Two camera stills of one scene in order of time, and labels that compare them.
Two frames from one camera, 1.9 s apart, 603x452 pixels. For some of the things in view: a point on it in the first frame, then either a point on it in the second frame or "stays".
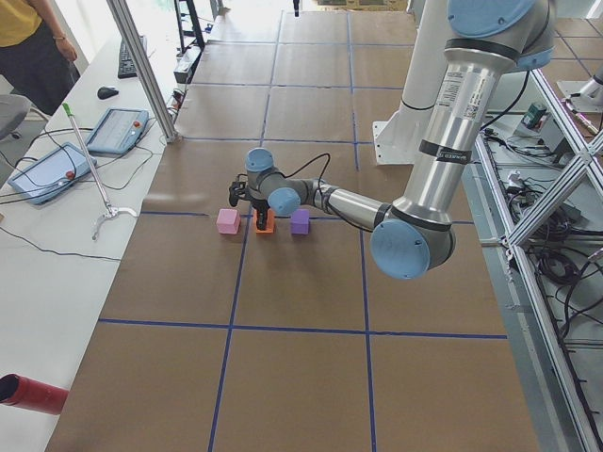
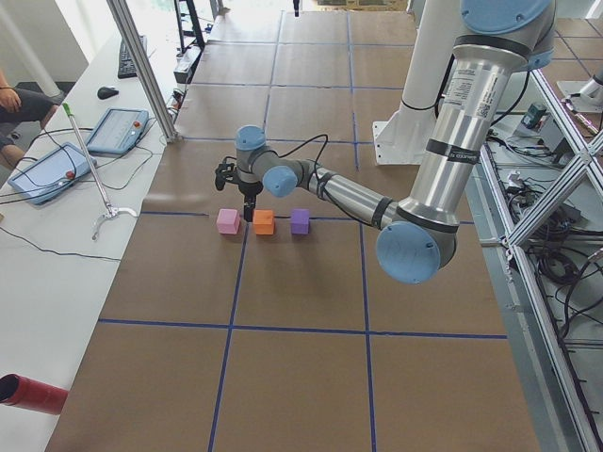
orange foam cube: x=269 y=222 stays
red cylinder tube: x=24 y=392 stays
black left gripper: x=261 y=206 to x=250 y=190
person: x=37 y=53 to x=20 y=106
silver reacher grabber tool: x=111 y=210 stays
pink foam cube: x=228 y=220 stays
